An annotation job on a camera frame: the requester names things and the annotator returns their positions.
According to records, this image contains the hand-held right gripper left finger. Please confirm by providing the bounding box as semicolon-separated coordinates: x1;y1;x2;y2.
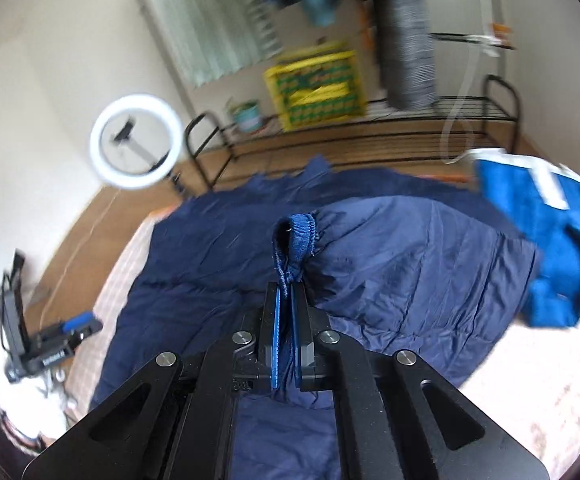
22;282;291;480

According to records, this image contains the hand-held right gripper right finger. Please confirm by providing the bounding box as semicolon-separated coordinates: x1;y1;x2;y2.
292;282;548;480

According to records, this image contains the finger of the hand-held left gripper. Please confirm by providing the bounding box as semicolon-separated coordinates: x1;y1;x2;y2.
50;312;103;348

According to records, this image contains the navy puffer jacket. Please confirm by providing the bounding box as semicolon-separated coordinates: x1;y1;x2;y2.
90;155;541;480

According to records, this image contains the black metal clothes rack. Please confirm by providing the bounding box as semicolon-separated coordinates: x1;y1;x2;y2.
185;0;523;193

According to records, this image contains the person's left hand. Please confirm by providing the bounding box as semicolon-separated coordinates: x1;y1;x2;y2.
0;370;73;436

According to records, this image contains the small potted plant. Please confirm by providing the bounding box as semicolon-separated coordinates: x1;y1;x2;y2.
225;97;263;136

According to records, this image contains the pink checked blanket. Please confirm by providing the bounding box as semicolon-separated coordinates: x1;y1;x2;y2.
64;210;580;480

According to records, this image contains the yellow green patterned bag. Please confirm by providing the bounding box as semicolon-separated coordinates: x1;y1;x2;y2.
264;42;368;133

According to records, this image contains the blue garment with white stripes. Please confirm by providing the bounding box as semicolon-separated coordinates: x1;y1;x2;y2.
472;149;580;331

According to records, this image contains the hanging grey plaid coat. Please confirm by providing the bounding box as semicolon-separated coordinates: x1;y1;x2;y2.
375;0;438;111

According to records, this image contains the green striped curtain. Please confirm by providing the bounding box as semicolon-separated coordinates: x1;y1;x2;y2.
124;0;283;88

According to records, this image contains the small brown teddy bear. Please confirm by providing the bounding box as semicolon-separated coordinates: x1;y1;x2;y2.
492;22;515;47

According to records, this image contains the white ring light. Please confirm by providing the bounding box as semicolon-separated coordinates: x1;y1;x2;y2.
88;92;183;191

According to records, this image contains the ring light stand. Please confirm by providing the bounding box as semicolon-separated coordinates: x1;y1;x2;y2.
112;117;188;198

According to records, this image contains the white charging cable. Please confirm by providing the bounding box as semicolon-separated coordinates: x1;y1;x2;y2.
442;0;508;166

